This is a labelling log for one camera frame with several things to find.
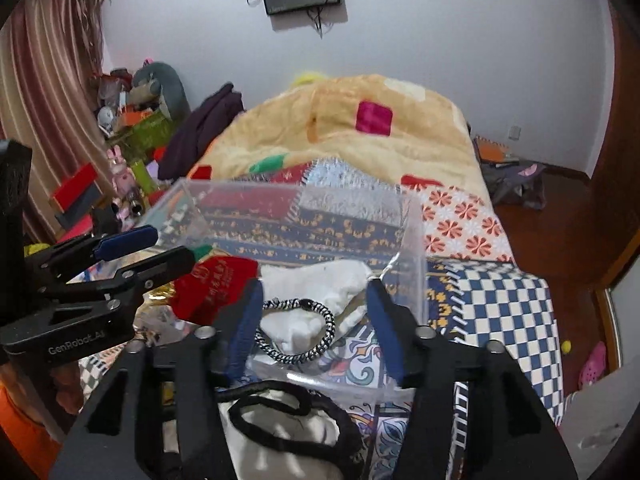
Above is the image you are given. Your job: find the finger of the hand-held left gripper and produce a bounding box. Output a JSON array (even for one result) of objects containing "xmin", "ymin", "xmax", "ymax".
[
  {"xmin": 22, "ymin": 225, "xmax": 159, "ymax": 292},
  {"xmin": 0, "ymin": 246, "xmax": 196, "ymax": 362}
]

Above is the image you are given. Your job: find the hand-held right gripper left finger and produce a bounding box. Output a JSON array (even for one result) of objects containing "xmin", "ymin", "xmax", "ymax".
[{"xmin": 47, "ymin": 279, "xmax": 265, "ymax": 480}]

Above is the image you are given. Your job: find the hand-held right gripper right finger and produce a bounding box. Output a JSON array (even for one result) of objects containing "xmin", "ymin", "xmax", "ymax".
[{"xmin": 366, "ymin": 279, "xmax": 581, "ymax": 480}]

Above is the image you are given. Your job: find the red drawstring pouch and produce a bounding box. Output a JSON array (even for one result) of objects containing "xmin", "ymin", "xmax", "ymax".
[{"xmin": 172, "ymin": 255, "xmax": 260, "ymax": 324}]

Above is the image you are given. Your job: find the black white braided hair tie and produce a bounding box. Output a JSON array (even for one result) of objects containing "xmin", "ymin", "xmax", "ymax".
[{"xmin": 254, "ymin": 298, "xmax": 336, "ymax": 365}]

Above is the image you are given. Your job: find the white cloth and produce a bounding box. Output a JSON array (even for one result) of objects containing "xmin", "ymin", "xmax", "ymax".
[{"xmin": 259, "ymin": 259, "xmax": 374, "ymax": 357}]

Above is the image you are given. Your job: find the clear plastic storage box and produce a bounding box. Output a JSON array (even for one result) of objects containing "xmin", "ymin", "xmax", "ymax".
[{"xmin": 135, "ymin": 178, "xmax": 429, "ymax": 407}]

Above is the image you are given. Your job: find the red and black box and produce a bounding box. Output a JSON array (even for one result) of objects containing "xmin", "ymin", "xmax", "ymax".
[{"xmin": 49, "ymin": 162, "xmax": 102, "ymax": 227}]

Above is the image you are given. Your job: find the pink bunny plush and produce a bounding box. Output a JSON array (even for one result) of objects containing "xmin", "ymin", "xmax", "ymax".
[{"xmin": 107, "ymin": 145, "xmax": 134, "ymax": 197}]

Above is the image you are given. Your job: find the cream cloth bag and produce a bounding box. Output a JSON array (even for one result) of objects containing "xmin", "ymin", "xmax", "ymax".
[{"xmin": 160, "ymin": 385, "xmax": 347, "ymax": 480}]

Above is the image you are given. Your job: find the black hair band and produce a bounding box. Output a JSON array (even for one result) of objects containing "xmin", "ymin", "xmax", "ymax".
[{"xmin": 217, "ymin": 379, "xmax": 364, "ymax": 480}]

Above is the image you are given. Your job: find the green cardboard box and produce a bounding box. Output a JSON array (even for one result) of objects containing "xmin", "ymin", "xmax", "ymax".
[{"xmin": 109, "ymin": 110, "xmax": 177, "ymax": 152}]

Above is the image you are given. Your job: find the striped pink curtain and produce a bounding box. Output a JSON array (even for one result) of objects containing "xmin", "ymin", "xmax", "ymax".
[{"xmin": 0, "ymin": 0, "xmax": 117, "ymax": 247}]

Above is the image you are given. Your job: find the patchwork patterned bed sheet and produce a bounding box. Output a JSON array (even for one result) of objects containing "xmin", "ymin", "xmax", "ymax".
[{"xmin": 65, "ymin": 159, "xmax": 567, "ymax": 480}]

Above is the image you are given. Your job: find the dark purple garment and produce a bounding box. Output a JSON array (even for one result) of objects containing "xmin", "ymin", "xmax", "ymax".
[{"xmin": 158, "ymin": 82, "xmax": 246, "ymax": 181}]

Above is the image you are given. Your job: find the grey plush toy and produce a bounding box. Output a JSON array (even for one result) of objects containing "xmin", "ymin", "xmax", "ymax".
[{"xmin": 130, "ymin": 61, "xmax": 191, "ymax": 122}]

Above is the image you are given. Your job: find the dark bag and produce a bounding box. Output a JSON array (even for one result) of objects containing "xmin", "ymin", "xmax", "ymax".
[{"xmin": 482, "ymin": 162, "xmax": 549, "ymax": 209}]

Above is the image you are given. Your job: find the beige fleece blanket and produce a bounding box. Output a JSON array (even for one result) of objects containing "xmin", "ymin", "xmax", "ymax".
[{"xmin": 187, "ymin": 74, "xmax": 484, "ymax": 197}]

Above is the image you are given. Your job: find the orange cloth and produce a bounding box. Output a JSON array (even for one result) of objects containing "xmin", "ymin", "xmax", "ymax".
[{"xmin": 0, "ymin": 385, "xmax": 62, "ymax": 480}]

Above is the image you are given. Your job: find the pink slipper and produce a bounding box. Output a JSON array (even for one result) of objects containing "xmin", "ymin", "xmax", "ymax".
[{"xmin": 578, "ymin": 342, "xmax": 607, "ymax": 389}]

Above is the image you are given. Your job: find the orange notebook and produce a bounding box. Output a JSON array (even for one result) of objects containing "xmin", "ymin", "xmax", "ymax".
[{"xmin": 473, "ymin": 135, "xmax": 511, "ymax": 164}]

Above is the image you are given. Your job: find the wooden door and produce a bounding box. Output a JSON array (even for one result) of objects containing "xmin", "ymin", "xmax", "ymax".
[{"xmin": 589, "ymin": 2, "xmax": 640, "ymax": 378}]

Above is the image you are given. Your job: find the black monitor cable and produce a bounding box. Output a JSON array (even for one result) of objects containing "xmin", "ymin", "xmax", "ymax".
[{"xmin": 306, "ymin": 4, "xmax": 335, "ymax": 37}]

